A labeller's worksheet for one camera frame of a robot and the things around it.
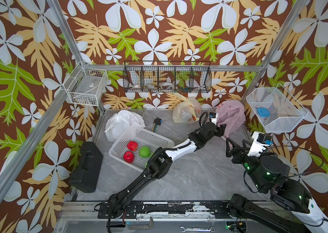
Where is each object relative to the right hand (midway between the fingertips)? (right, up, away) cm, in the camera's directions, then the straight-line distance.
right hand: (231, 140), depth 60 cm
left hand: (+9, +8, +28) cm, 31 cm away
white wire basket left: (-76, +30, +27) cm, 86 cm away
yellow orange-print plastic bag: (-10, +16, +45) cm, 48 cm away
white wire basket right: (+37, +13, +16) cm, 43 cm away
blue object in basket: (+31, +14, +24) cm, 42 cm away
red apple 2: (-50, -13, +28) cm, 58 cm away
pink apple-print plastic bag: (+26, +15, +55) cm, 63 cm away
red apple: (-48, -7, +32) cm, 58 cm away
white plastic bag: (-60, +7, +35) cm, 70 cm away
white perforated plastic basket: (-42, -3, +39) cm, 57 cm away
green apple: (-40, -11, +28) cm, 50 cm away
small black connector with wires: (-33, +8, +52) cm, 62 cm away
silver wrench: (-5, -44, +9) cm, 46 cm away
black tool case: (-65, -19, +7) cm, 69 cm away
